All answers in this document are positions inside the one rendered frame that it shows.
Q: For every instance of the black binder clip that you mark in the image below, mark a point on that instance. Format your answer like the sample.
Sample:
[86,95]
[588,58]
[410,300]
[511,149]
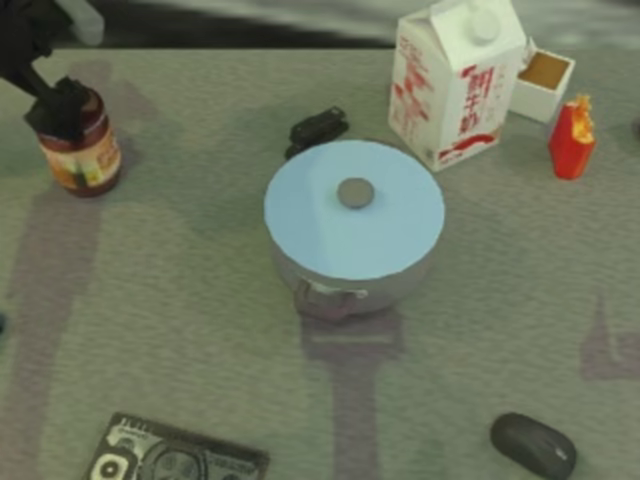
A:
[317,127]

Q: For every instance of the grey pot with blue lid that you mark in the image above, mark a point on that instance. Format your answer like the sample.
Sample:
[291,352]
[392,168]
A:
[350,225]

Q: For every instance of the red french fries box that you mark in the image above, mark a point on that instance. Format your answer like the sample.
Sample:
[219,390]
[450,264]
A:
[572,140]

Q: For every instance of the black computer mouse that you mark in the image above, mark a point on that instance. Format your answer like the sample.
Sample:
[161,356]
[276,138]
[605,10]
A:
[532,444]

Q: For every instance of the white open box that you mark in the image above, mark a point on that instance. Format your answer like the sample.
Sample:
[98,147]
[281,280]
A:
[542,82]

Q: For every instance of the red sauce jar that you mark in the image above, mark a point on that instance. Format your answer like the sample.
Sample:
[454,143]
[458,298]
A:
[85,155]

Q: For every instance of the white red milk carton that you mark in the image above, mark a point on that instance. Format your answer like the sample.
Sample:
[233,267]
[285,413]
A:
[450,85]

